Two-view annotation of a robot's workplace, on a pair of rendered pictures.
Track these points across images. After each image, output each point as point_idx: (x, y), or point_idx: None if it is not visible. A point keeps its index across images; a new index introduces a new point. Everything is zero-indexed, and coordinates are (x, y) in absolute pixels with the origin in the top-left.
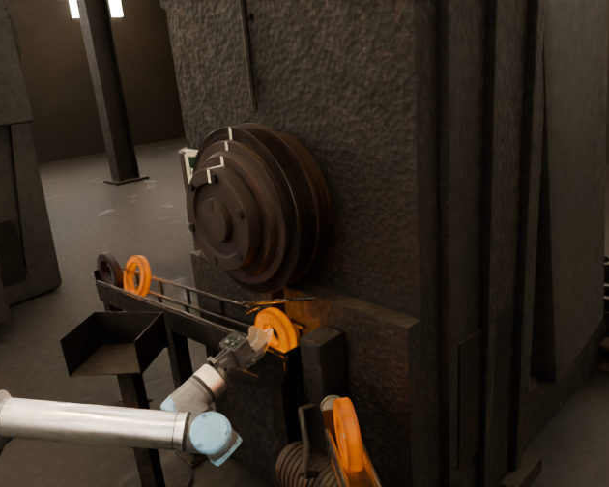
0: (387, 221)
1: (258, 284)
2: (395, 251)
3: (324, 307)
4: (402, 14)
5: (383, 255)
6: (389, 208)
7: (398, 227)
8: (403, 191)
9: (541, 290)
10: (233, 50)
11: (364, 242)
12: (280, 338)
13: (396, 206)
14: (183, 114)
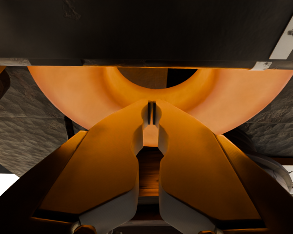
0: (22, 158)
1: (153, 203)
2: None
3: (37, 107)
4: None
5: (8, 139)
6: (26, 164)
7: (7, 155)
8: (19, 170)
9: None
10: None
11: (38, 146)
12: (88, 88)
13: (19, 165)
14: None
